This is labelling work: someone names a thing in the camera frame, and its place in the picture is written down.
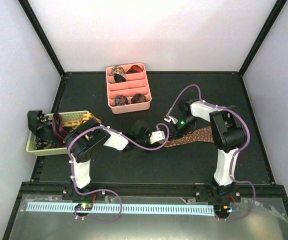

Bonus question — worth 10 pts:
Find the dark striped tie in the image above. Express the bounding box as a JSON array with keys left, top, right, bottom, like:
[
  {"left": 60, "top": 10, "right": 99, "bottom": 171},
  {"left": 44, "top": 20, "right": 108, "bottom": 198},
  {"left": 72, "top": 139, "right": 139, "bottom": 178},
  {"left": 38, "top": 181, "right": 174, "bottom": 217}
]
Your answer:
[{"left": 52, "top": 113, "right": 68, "bottom": 140}]

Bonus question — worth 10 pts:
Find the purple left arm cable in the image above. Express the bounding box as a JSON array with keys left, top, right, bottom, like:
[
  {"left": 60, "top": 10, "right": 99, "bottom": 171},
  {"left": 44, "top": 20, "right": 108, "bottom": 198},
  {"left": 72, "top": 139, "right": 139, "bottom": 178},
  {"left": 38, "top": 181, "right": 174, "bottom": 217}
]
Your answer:
[{"left": 67, "top": 122, "right": 170, "bottom": 223}]

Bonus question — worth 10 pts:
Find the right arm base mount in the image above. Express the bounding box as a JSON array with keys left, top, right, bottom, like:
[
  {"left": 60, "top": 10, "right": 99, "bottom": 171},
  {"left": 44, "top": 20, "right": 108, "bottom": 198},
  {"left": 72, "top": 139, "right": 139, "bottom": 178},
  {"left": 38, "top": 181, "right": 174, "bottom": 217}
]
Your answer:
[{"left": 195, "top": 183, "right": 241, "bottom": 220}]

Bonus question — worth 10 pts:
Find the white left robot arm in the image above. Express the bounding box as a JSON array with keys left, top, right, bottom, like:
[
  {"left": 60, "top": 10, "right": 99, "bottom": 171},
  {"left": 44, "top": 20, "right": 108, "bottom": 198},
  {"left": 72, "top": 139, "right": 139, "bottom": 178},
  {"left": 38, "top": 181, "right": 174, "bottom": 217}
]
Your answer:
[{"left": 65, "top": 118, "right": 157, "bottom": 200}]

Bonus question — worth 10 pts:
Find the dark brown rolled tie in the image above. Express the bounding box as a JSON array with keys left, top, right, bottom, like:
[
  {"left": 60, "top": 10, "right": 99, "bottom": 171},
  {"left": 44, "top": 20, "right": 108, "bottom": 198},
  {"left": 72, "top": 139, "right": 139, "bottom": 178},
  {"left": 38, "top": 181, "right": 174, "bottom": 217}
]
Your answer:
[{"left": 131, "top": 93, "right": 147, "bottom": 104}]

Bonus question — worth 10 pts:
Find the light blue cable duct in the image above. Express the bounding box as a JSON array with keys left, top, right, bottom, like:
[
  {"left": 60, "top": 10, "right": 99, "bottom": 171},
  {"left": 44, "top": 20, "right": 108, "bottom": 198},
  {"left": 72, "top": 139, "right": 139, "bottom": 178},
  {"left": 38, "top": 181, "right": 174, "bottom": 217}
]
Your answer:
[{"left": 25, "top": 202, "right": 215, "bottom": 217}]

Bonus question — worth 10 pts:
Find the floral rolled tie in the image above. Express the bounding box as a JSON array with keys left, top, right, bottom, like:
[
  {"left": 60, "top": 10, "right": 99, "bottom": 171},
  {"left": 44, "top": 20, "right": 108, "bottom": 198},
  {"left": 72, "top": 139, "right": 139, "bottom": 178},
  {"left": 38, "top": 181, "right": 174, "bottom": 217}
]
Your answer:
[{"left": 110, "top": 65, "right": 126, "bottom": 76}]

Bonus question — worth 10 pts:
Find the pink divided organizer box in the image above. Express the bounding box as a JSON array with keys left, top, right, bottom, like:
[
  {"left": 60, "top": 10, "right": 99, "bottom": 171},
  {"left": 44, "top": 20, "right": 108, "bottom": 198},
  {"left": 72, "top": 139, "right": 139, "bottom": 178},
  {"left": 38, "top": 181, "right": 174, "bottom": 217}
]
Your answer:
[{"left": 105, "top": 62, "right": 152, "bottom": 115}]

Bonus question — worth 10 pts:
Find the brown floral necktie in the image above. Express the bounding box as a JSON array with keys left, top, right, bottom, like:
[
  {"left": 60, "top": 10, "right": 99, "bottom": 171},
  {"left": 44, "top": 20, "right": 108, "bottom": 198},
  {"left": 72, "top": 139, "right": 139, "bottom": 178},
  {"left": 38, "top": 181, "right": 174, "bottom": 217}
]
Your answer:
[{"left": 164, "top": 126, "right": 214, "bottom": 148}]

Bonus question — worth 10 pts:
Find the black orange rolled tie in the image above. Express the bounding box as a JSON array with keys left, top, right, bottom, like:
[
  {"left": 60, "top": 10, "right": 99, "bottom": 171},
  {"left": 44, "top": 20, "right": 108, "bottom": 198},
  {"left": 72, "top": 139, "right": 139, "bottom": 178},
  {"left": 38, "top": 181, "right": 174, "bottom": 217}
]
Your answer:
[{"left": 126, "top": 64, "right": 143, "bottom": 74}]

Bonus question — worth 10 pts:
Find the light green plastic basket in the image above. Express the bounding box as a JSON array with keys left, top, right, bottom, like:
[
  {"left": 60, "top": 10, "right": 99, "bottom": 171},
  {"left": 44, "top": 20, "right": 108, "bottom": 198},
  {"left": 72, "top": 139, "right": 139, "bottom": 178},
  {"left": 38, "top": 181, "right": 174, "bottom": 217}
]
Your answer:
[{"left": 26, "top": 110, "right": 89, "bottom": 157}]

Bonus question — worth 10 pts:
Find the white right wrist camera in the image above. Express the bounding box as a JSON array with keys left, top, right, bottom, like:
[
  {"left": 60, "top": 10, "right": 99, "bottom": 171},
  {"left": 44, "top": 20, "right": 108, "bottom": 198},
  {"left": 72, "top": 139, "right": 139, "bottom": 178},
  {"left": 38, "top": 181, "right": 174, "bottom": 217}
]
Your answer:
[{"left": 164, "top": 115, "right": 178, "bottom": 124}]

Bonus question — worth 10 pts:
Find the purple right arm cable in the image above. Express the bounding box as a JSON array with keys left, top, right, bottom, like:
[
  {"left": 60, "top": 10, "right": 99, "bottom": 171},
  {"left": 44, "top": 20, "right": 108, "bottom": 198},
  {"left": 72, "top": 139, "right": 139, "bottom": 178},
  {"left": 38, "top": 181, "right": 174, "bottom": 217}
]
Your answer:
[{"left": 163, "top": 84, "right": 257, "bottom": 222}]

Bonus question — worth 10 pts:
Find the black patterned tie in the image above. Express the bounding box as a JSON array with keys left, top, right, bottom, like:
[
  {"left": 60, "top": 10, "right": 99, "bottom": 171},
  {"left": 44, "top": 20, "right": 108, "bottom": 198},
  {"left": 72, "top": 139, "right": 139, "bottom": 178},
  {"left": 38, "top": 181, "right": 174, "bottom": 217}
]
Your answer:
[{"left": 27, "top": 110, "right": 57, "bottom": 150}]

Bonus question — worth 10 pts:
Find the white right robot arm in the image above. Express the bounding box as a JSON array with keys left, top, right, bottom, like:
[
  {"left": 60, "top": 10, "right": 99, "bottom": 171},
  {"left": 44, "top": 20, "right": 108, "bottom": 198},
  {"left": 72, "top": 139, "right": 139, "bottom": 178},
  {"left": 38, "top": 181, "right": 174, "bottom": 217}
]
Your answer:
[{"left": 164, "top": 99, "right": 250, "bottom": 202}]

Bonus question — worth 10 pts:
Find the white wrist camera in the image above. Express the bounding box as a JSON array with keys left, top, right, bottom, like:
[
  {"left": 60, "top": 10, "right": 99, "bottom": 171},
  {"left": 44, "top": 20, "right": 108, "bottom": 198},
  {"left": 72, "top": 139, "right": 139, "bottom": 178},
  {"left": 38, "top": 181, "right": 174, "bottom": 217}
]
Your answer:
[
  {"left": 150, "top": 130, "right": 167, "bottom": 144},
  {"left": 164, "top": 115, "right": 178, "bottom": 124}
]

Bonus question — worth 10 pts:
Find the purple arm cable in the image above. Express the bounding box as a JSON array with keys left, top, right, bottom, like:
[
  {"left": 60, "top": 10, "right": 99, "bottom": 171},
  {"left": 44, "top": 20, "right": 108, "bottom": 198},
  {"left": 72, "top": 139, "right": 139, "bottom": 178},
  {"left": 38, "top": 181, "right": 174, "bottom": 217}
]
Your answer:
[
  {"left": 67, "top": 122, "right": 170, "bottom": 223},
  {"left": 163, "top": 84, "right": 257, "bottom": 222}
]

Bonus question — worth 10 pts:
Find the black corner frame post left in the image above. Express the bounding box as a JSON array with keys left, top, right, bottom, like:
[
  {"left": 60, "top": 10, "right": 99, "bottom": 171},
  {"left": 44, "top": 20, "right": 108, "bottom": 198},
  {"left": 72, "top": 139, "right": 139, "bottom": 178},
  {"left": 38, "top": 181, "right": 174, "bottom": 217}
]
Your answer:
[{"left": 18, "top": 0, "right": 65, "bottom": 76}]

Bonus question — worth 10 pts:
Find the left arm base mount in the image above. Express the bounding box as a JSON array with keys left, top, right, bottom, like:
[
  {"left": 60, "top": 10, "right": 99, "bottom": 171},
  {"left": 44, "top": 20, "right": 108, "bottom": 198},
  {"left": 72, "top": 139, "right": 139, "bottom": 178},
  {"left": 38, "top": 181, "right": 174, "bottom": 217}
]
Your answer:
[{"left": 62, "top": 185, "right": 109, "bottom": 217}]

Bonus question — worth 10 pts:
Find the black corner frame post right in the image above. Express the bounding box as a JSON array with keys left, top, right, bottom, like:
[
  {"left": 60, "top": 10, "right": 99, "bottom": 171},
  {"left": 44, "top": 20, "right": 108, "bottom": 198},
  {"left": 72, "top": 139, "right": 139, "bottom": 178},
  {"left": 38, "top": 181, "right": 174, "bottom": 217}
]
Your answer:
[{"left": 239, "top": 0, "right": 287, "bottom": 77}]

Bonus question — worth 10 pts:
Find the black corner frame post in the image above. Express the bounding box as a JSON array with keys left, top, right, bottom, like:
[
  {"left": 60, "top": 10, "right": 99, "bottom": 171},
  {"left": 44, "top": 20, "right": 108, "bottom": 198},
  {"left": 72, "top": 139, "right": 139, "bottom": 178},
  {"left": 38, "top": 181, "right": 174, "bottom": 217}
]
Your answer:
[
  {"left": 239, "top": 0, "right": 287, "bottom": 77},
  {"left": 18, "top": 0, "right": 65, "bottom": 76}
]

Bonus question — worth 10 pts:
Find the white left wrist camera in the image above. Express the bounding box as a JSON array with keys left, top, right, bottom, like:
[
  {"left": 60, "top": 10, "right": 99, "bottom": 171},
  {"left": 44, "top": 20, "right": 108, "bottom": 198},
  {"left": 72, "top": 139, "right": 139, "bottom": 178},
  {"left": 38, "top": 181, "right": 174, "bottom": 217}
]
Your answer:
[{"left": 150, "top": 130, "right": 167, "bottom": 144}]

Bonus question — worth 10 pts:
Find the blue patterned rolled tie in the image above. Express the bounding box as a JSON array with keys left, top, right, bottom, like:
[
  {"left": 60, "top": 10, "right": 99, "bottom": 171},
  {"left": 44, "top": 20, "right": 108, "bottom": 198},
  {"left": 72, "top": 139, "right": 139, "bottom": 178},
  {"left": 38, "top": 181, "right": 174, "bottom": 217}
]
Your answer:
[{"left": 114, "top": 95, "right": 129, "bottom": 107}]

